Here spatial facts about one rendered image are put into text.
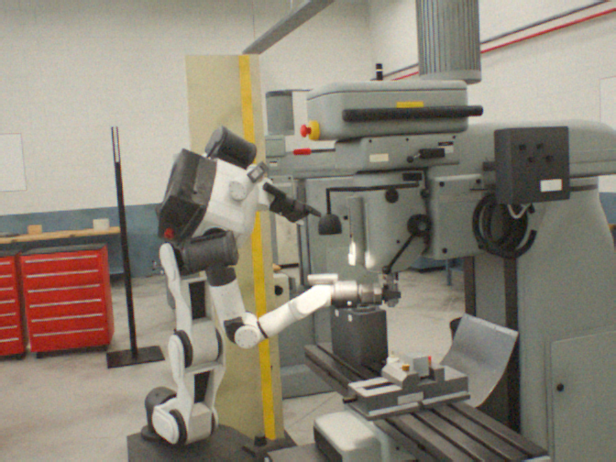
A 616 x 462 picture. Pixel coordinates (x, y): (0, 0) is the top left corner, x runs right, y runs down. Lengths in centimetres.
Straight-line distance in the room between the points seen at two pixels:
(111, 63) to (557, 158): 958
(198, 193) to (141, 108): 893
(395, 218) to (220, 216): 54
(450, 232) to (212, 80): 201
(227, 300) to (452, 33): 107
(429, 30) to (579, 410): 132
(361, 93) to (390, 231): 42
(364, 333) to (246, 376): 159
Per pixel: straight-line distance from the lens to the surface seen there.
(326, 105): 188
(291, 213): 254
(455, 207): 202
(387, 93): 191
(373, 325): 236
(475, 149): 207
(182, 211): 205
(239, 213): 205
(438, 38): 210
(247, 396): 387
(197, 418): 256
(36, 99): 1093
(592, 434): 239
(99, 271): 634
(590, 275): 228
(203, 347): 240
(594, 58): 747
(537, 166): 188
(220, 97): 365
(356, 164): 193
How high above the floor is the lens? 165
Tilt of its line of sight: 6 degrees down
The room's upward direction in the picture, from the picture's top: 4 degrees counter-clockwise
